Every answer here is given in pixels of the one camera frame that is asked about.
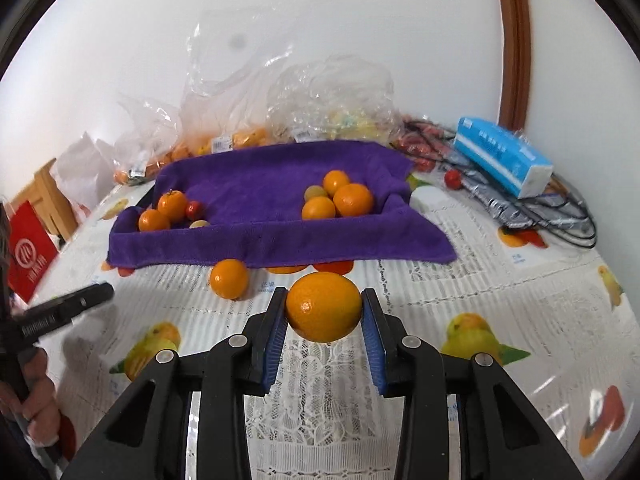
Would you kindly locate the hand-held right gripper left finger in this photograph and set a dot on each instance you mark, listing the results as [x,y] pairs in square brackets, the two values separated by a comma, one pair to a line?
[274,345]

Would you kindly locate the person's left hand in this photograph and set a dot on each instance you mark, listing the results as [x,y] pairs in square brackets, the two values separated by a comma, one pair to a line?
[45,410]

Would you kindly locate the blue tissue pack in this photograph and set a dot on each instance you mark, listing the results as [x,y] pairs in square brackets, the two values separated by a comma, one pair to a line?
[505,157]

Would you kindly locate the oval smooth orange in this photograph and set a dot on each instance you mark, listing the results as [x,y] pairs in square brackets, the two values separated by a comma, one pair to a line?
[318,208]

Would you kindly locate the small red fruit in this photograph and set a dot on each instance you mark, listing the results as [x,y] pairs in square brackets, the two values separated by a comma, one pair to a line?
[452,178]
[195,209]

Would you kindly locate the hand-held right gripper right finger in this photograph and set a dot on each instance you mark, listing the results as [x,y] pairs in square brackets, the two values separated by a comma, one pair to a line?
[376,350]

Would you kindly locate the white lace fruit-print tablecloth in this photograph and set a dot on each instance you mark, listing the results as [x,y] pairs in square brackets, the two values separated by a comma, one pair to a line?
[475,285]

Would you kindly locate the small round orange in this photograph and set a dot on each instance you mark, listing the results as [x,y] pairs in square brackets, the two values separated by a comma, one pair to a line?
[336,180]

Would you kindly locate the clear bag of yellow fruit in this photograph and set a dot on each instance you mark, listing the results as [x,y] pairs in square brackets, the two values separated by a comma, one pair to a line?
[335,100]

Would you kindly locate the large mandarin orange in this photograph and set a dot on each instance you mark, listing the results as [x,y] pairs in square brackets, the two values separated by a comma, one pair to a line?
[353,200]

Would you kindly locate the small orange with stem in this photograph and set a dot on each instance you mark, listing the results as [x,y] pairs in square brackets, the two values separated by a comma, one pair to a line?
[172,206]

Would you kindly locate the brown wooden door frame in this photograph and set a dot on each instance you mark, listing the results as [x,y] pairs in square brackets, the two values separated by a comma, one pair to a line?
[515,45]

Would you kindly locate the small clear bag of oranges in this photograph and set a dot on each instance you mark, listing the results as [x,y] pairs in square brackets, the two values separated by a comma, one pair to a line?
[150,140]

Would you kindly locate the white plastic bag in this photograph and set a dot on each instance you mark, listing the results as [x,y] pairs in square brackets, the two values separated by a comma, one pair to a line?
[85,170]

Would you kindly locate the wooden chair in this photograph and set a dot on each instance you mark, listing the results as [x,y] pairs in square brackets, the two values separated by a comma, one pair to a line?
[47,195]

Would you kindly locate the clear bag of red fruit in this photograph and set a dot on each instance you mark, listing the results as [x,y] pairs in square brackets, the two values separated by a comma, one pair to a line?
[425,142]

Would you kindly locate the red cardboard box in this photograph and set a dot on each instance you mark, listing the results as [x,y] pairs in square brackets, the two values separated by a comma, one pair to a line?
[30,255]

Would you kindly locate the tan longan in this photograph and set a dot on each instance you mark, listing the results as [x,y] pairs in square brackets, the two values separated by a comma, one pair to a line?
[200,224]
[315,193]

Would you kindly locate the tall clear bag of oranges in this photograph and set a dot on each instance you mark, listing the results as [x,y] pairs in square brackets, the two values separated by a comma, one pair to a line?
[225,85]

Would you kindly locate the purple towel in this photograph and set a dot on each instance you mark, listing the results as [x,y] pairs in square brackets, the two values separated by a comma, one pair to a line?
[260,175]

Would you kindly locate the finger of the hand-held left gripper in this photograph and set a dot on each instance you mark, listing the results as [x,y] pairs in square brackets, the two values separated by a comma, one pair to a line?
[90,296]

